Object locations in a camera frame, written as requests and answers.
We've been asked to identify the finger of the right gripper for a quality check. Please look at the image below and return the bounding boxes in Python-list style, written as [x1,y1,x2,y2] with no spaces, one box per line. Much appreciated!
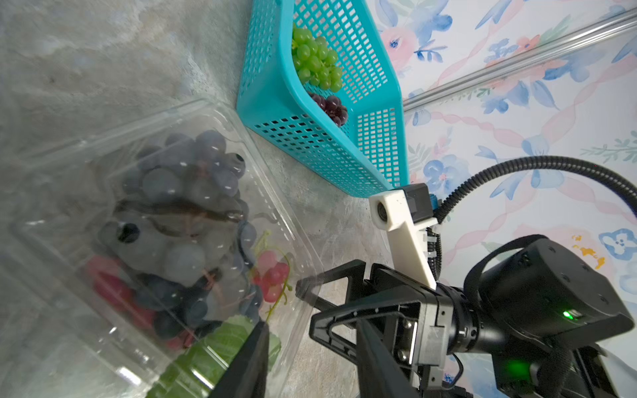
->
[295,260,371,313]
[310,293,423,368]

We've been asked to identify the pink red grape bunch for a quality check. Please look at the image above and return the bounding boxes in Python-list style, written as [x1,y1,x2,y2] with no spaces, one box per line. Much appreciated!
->
[85,250,291,351]

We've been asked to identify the teal plastic basket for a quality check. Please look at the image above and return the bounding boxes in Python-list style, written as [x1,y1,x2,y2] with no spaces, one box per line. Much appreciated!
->
[237,0,409,198]

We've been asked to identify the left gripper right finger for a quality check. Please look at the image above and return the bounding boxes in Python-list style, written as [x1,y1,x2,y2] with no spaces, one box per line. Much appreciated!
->
[356,320,418,398]

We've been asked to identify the purple red grape bunch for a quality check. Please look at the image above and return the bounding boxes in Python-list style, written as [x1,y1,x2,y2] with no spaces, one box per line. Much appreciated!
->
[310,93,348,128]

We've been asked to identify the black corrugated cable conduit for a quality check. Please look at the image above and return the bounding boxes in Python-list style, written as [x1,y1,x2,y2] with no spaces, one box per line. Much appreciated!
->
[432,155,637,225]

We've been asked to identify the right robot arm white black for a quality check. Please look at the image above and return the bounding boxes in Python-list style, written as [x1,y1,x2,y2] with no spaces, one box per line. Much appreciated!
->
[296,235,635,397]

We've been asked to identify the right aluminium corner post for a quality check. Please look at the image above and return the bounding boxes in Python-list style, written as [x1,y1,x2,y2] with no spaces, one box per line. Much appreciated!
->
[403,8,636,113]

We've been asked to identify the dark blue grape bunch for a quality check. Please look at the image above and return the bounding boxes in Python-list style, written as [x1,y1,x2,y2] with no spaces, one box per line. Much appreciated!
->
[96,130,265,342]

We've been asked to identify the green grape leaf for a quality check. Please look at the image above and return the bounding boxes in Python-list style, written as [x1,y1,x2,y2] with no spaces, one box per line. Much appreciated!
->
[147,315,281,397]

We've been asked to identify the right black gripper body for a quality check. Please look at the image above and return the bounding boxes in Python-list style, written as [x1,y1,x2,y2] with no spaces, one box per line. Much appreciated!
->
[368,264,493,393]

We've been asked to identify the small green grape bunch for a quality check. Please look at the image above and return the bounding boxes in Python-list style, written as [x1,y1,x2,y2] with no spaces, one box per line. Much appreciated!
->
[291,28,343,93]

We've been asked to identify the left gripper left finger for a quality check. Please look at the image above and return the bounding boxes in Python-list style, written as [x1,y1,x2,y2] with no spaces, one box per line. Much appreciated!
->
[208,321,270,398]

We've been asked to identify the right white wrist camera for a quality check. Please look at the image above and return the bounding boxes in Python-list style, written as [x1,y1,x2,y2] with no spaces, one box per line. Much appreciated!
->
[368,183,442,290]

